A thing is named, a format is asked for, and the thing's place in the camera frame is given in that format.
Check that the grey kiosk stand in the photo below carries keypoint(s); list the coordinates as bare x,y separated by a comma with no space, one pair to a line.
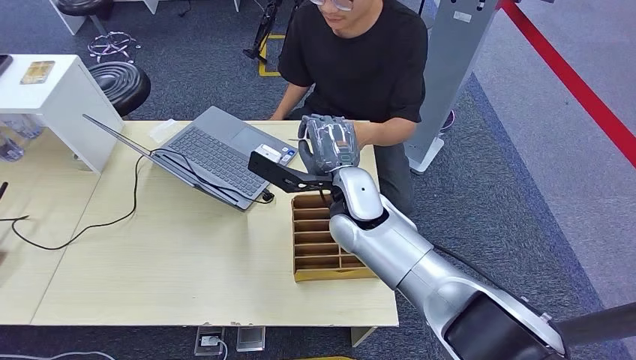
447,64

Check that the cardboard divider box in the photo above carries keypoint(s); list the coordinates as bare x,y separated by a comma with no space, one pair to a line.
313,243

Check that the dark grey bar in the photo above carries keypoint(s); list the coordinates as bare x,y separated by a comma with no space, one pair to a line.
601,323

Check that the white cabinet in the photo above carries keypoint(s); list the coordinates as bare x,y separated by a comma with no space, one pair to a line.
59,107

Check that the floor power socket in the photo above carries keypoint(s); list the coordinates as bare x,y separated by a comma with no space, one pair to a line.
209,341

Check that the person's left forearm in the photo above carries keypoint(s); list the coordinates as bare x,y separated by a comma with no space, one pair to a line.
387,131

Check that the clear plastic containers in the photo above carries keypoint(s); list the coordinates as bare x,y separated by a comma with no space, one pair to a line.
20,131

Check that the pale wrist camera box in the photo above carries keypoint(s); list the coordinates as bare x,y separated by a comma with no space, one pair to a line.
268,152

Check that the white table leg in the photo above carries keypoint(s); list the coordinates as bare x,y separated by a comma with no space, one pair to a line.
361,336

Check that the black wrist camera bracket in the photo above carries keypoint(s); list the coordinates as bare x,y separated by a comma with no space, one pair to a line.
278,174

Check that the printed card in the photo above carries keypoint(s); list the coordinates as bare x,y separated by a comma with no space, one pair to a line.
37,72

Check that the person's right forearm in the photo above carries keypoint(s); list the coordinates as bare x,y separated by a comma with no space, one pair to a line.
289,102

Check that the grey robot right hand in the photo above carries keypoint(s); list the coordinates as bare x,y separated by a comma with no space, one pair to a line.
330,144

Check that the black round stool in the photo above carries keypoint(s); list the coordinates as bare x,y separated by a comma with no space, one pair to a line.
121,87

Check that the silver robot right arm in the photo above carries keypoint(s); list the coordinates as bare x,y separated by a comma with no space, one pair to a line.
397,248

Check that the person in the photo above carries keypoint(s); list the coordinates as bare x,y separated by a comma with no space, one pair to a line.
362,59

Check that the clear plastic bag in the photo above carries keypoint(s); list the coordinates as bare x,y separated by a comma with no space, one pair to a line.
163,131

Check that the black stool with chrome base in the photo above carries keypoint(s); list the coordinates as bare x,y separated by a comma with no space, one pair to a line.
87,7

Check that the black device on cabinet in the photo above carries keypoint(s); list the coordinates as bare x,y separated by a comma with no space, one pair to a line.
4,63

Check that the floor socket cover plate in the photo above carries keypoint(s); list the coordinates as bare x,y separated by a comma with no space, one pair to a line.
250,339

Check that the grey open laptop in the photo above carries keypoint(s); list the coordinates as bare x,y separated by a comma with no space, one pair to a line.
218,154

